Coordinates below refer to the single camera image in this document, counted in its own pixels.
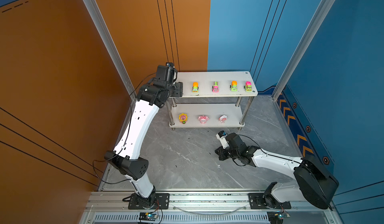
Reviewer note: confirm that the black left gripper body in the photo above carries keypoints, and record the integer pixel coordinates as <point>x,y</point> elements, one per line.
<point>170,91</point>

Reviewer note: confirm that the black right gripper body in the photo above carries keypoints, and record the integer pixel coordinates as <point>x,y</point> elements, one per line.
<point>234,154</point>

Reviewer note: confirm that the orange green toy car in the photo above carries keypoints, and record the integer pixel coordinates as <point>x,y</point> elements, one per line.
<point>195,88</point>

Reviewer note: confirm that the yellow flower doll toy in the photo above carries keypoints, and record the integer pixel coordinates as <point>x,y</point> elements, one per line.
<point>183,118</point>

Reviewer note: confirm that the pink round head doll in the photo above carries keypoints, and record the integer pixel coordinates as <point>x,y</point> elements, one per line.
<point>223,119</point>

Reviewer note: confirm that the pink sheep toy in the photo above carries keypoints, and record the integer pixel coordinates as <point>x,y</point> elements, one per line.
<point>203,119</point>

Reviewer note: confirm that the pink green toy car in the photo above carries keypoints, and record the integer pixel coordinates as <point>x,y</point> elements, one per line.
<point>215,87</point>

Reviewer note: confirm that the green orange toy truck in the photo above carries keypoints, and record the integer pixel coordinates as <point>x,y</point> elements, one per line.
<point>234,86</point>

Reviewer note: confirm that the pink green toy truck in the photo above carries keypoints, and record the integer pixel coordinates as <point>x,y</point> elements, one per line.
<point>248,86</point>

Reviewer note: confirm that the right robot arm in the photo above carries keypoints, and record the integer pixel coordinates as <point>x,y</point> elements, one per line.
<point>311,181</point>

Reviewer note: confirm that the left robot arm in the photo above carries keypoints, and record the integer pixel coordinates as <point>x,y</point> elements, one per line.
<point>126,155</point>

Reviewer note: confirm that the white two-tier shelf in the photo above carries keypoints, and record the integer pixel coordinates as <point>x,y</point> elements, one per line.
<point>224,84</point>

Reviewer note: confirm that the right green circuit board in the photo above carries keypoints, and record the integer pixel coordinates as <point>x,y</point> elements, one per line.
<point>277,217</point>

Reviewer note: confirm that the green circuit board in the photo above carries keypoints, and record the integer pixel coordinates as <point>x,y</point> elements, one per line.
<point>150,217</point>
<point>277,217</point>

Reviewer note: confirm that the left green circuit board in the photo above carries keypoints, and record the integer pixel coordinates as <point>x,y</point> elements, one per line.
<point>150,217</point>

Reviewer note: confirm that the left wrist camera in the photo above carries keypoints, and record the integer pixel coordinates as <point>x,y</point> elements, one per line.
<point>170,65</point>

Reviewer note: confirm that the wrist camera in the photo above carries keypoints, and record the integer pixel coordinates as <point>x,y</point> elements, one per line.
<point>221,136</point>
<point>170,65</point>

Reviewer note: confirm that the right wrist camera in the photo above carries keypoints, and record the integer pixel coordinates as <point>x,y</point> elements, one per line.
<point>221,136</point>

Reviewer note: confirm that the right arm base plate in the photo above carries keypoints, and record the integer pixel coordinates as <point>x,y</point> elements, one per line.
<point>261,201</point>

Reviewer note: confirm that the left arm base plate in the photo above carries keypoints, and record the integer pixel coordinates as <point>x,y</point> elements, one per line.
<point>155,200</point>

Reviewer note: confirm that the left aluminium corner post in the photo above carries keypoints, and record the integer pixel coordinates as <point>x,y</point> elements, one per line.
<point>101,26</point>

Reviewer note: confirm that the aluminium corner post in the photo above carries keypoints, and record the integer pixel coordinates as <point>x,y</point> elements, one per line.
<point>316,21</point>
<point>101,26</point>

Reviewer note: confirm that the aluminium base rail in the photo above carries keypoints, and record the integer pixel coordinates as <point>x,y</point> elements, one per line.
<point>200,207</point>

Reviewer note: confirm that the right aluminium corner post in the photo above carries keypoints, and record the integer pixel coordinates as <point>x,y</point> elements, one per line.
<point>316,21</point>

